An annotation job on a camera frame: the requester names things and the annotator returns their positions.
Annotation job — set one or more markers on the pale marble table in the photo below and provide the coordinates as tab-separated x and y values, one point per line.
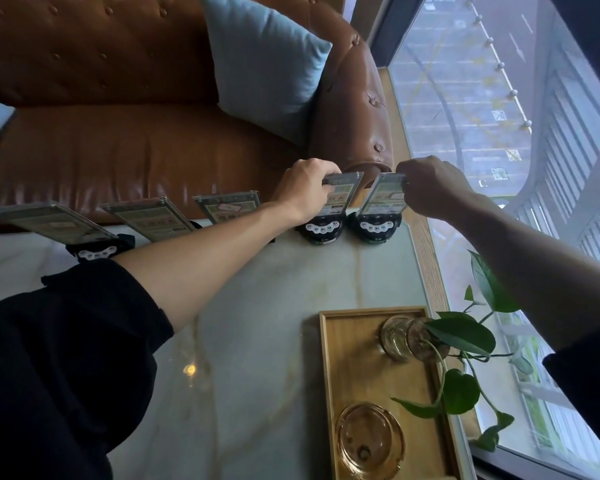
260	319

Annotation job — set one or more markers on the glass vase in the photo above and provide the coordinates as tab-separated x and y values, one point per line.
397	337

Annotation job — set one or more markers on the acrylic table sign stand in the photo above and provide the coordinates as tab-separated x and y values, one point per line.
227	207
55	222
152	217
325	229
380	202

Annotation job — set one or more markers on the person's left hand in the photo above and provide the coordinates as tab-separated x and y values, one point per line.
305	194

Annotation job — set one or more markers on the person's right hand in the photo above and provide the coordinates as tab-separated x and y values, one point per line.
435	187

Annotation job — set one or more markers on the green leafy plant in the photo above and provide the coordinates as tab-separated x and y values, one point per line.
462	334

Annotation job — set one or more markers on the wooden tray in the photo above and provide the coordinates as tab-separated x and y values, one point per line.
360	374

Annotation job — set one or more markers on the amber glass ashtray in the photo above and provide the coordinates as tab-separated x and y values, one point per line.
370	442

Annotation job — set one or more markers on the wooden window sill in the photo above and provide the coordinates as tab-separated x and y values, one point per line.
397	134

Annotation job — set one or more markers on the person's left forearm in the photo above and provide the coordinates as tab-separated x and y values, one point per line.
205	264

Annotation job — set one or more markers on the person's black sweater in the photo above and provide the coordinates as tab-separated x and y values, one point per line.
55	369

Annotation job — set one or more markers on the person's right forearm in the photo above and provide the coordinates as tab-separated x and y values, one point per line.
540	279

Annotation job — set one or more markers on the glass window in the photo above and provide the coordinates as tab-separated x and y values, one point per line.
455	104

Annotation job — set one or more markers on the brown leather sofa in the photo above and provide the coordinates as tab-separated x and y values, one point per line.
105	154

